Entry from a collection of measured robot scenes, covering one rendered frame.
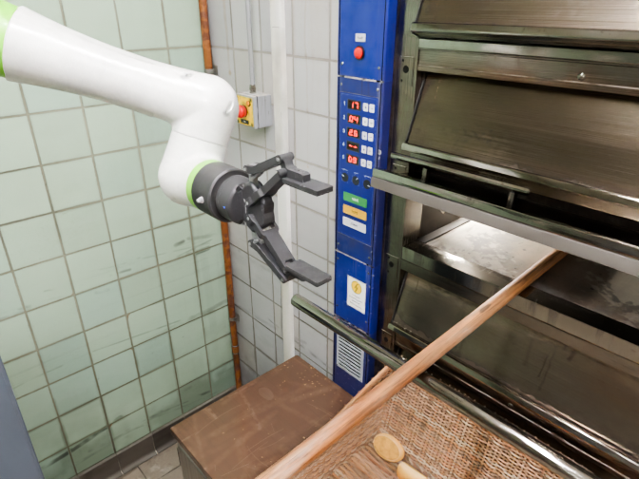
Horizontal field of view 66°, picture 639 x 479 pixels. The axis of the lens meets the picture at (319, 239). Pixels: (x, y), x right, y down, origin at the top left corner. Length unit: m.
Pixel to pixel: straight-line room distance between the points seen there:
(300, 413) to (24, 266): 0.99
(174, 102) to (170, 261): 1.17
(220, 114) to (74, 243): 1.04
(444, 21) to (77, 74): 0.71
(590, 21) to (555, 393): 0.77
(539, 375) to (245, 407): 0.92
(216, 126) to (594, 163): 0.68
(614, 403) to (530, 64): 0.71
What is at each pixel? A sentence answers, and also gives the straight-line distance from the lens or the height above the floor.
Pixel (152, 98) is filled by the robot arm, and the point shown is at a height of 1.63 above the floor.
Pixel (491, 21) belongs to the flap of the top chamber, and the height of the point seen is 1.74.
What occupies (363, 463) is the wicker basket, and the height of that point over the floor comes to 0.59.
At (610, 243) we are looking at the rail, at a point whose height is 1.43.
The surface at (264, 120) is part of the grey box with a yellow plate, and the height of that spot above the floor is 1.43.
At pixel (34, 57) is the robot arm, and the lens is 0.91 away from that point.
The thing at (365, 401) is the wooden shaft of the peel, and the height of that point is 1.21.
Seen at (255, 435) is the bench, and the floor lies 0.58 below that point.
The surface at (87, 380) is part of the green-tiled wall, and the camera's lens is 2.08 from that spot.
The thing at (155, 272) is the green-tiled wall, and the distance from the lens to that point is 1.97.
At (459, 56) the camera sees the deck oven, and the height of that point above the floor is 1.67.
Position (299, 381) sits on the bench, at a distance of 1.78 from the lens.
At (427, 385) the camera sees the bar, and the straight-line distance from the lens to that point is 0.92.
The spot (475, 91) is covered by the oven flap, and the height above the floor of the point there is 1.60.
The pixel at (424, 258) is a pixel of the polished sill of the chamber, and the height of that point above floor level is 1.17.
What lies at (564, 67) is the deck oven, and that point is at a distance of 1.05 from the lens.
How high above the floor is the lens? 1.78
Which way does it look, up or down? 26 degrees down
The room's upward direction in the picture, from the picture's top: straight up
